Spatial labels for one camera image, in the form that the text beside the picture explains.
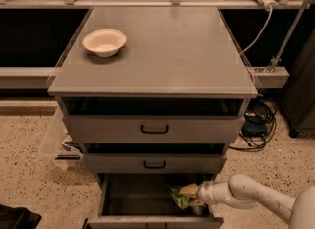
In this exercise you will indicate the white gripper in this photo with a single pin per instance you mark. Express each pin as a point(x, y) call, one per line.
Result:
point(205, 192)

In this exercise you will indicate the green rice chip bag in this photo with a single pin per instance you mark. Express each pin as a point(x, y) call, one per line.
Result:
point(181, 201)

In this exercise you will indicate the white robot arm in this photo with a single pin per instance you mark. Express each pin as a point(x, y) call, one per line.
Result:
point(242, 192)

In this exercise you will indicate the bottom grey drawer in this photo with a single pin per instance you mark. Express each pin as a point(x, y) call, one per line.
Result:
point(144, 201)

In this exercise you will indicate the grey drawer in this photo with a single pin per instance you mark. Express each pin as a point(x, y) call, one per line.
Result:
point(144, 201)
point(155, 163)
point(148, 129)

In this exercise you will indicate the middle grey drawer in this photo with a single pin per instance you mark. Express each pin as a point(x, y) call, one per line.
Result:
point(155, 163)

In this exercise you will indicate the grey drawer cabinet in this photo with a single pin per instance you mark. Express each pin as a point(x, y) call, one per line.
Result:
point(177, 62)

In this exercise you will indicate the top grey drawer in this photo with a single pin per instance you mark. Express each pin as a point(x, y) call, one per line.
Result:
point(148, 129)

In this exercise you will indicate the blue box on floor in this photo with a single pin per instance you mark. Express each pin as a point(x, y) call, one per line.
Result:
point(254, 127)

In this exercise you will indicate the clear plastic bin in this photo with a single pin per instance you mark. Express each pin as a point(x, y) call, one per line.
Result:
point(58, 146)

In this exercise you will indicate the white paper bowl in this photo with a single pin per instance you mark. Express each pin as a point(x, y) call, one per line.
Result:
point(104, 42)

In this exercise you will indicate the black object bottom left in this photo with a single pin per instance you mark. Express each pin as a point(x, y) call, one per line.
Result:
point(18, 218)

